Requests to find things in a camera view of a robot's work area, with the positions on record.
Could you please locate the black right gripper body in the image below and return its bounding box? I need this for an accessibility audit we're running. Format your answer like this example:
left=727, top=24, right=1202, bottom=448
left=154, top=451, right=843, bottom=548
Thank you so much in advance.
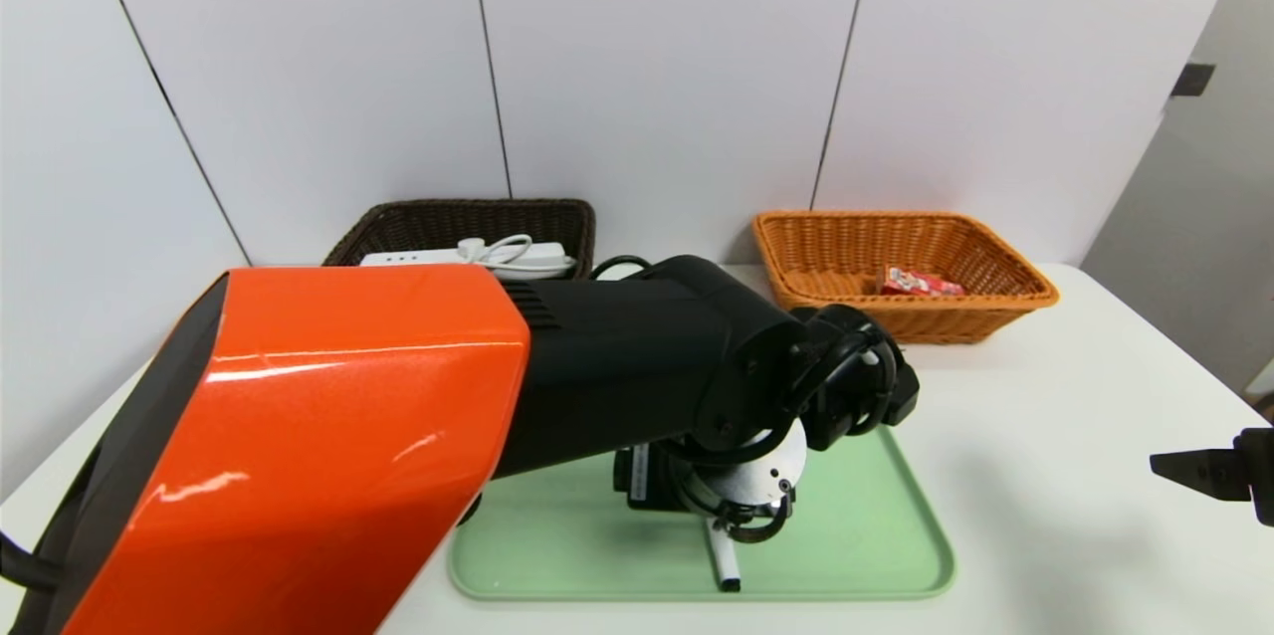
left=1233, top=427, right=1274, bottom=528

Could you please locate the red snack packet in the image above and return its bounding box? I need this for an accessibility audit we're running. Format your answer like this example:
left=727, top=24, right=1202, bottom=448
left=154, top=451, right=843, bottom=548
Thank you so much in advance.
left=879, top=265, right=966, bottom=298

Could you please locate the white marker pen black cap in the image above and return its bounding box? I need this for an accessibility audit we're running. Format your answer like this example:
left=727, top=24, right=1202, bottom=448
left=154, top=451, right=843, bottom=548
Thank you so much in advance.
left=703, top=514, right=743, bottom=593

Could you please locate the white power strip with cable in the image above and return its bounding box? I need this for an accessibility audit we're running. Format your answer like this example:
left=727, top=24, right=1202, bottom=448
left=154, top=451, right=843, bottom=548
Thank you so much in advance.
left=358, top=235, right=578, bottom=282

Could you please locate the orange wicker basket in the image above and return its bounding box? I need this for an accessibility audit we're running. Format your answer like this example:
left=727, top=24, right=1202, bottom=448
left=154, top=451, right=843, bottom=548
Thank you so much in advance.
left=751, top=210, right=1060, bottom=345

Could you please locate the dark brown wicker basket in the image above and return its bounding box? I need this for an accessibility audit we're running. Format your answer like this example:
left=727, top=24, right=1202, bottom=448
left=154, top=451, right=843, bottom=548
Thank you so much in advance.
left=321, top=198, right=596, bottom=282

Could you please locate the light green plastic tray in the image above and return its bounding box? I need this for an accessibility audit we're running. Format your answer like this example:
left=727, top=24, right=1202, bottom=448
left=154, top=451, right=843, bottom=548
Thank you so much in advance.
left=447, top=426, right=958, bottom=604

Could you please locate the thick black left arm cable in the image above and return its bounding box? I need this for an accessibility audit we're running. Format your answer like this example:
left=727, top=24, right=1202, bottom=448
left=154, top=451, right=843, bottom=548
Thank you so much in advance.
left=590, top=255, right=654, bottom=281

